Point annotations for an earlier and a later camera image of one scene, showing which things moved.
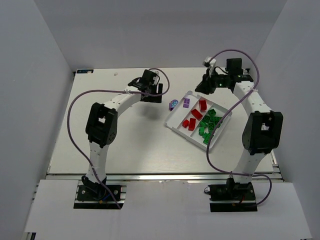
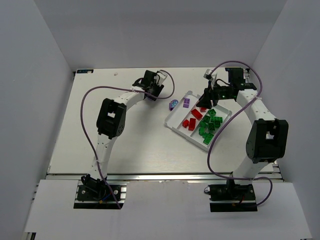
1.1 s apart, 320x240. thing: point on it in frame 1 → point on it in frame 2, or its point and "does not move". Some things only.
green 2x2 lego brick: x=211 y=126 does not move
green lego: x=202 y=124 does not move
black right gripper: x=206 y=83 → x=209 y=93
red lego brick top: x=198 y=115 does not move
